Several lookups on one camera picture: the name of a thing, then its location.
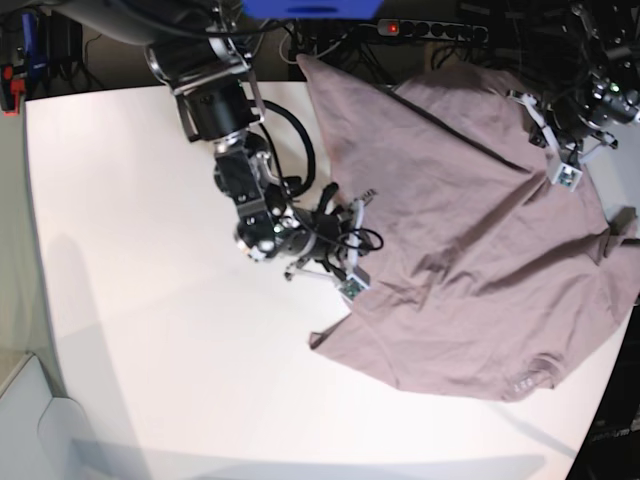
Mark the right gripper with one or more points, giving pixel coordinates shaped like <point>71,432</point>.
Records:
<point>327,242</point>

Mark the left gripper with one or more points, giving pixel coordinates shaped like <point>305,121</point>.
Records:
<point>575,129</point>

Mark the mauve pink t-shirt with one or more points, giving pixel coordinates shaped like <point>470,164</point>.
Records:
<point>492,281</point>

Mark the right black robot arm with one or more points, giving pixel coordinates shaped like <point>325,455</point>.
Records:
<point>199,54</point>

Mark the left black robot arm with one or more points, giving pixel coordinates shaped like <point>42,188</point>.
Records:
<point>588,54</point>

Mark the black power strip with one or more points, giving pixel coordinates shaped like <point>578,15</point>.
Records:
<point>432,30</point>

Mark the blue plastic bin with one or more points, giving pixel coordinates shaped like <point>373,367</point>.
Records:
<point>311,9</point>

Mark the red and black clamp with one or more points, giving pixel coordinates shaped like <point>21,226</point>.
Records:
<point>13,87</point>

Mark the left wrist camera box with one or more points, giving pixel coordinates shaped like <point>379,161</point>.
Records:
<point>564,174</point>

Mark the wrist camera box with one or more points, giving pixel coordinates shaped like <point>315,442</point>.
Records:
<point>354,284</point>
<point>564,174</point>

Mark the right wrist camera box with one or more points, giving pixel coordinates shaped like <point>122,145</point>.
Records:
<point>354,284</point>

